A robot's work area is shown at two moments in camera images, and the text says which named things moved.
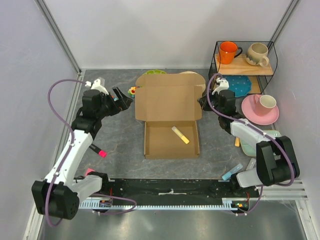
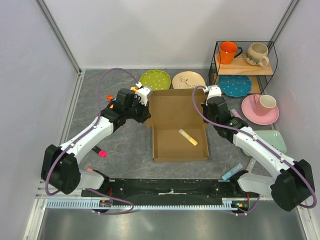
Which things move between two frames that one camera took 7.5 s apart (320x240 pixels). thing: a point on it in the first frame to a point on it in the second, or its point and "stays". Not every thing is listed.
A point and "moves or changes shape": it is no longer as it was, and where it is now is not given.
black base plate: [174, 189] stays
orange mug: [228, 51] stays
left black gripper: [123, 104] to [146, 114]
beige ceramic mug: [256, 52] stays
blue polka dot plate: [241, 85] stays
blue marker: [225, 177] stays
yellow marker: [182, 137] to [187, 136]
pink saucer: [248, 108] stays
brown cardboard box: [170, 105] moves or changes shape
